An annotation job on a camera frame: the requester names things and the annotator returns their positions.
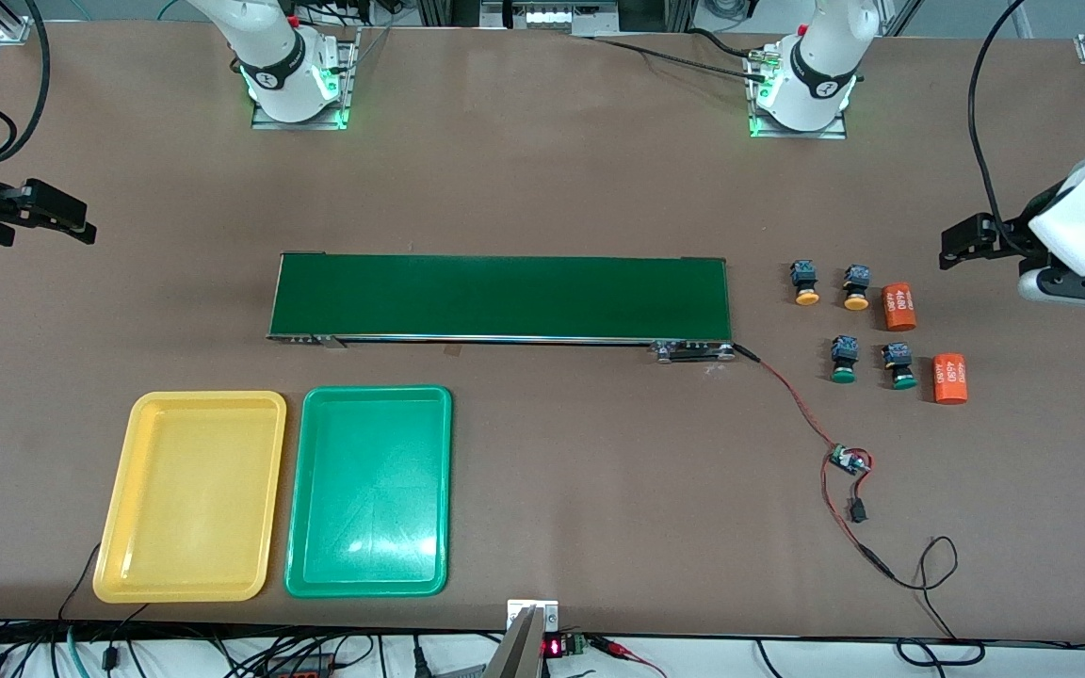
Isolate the orange printed cylinder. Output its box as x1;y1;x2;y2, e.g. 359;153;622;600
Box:
932;353;969;405
882;282;918;332

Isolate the small green circuit board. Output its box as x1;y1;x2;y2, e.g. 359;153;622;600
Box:
828;444;874;477

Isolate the yellow plastic tray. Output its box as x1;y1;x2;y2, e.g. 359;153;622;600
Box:
92;390;288;604

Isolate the green conveyor belt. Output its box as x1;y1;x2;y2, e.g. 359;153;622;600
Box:
267;251;735;364

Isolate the green plastic tray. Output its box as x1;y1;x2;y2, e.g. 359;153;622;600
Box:
284;384;454;599

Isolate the grey metal control box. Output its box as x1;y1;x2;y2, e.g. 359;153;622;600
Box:
479;0;621;39

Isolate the red power strip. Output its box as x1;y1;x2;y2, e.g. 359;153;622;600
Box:
263;657;338;678

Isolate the red clip lead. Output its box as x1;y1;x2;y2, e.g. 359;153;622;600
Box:
588;635;668;678

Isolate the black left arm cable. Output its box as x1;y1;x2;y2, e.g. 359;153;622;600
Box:
968;0;1033;248

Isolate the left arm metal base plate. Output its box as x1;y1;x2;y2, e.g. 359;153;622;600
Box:
748;92;850;141

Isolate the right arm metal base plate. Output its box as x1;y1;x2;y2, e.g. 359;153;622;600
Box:
251;26;362;131

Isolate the red black power cable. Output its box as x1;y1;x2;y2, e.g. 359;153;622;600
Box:
734;343;986;666

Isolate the thin black cable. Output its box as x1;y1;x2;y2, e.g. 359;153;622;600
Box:
57;543;103;624

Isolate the black base cable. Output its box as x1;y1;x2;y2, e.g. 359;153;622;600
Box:
590;28;781;88

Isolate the black frame post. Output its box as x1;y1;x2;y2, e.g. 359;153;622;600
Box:
415;0;482;27

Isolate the grey metal camera stand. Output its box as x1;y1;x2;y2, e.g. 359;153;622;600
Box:
482;599;561;678

